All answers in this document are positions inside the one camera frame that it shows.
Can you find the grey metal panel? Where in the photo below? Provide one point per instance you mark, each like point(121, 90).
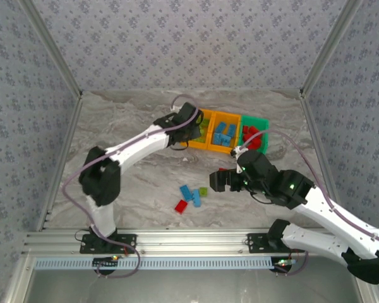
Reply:
point(189, 287)

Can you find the green plastic bin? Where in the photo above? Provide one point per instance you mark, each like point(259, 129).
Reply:
point(265, 135)

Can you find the aluminium side frame rail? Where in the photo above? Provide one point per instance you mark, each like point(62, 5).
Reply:
point(61, 158)
point(319, 142)

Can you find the blue lego brick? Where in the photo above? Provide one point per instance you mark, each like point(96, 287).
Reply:
point(196, 199)
point(226, 140)
point(218, 138)
point(221, 127)
point(231, 130)
point(186, 193)

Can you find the orange plastic bin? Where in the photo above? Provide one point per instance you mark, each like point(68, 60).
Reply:
point(197, 144)
point(212, 146)

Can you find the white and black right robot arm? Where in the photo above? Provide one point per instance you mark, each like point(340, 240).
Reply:
point(322, 208)

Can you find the aluminium corner post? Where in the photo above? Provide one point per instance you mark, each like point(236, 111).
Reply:
point(333, 44)
point(50, 47)

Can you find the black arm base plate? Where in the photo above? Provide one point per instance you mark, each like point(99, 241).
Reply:
point(259, 243)
point(126, 241)

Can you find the small lime green lego brick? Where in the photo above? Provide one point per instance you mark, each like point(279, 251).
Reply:
point(203, 191)

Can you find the aluminium front mounting rail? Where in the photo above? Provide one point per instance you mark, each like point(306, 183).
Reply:
point(189, 243)

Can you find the small electronics board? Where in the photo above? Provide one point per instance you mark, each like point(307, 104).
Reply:
point(105, 262)
point(285, 263)

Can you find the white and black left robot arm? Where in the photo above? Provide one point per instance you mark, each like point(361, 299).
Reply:
point(139, 148)

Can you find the red lego brick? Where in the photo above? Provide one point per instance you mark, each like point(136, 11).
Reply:
point(249, 137)
point(245, 129)
point(254, 129)
point(255, 144)
point(223, 169)
point(181, 206)

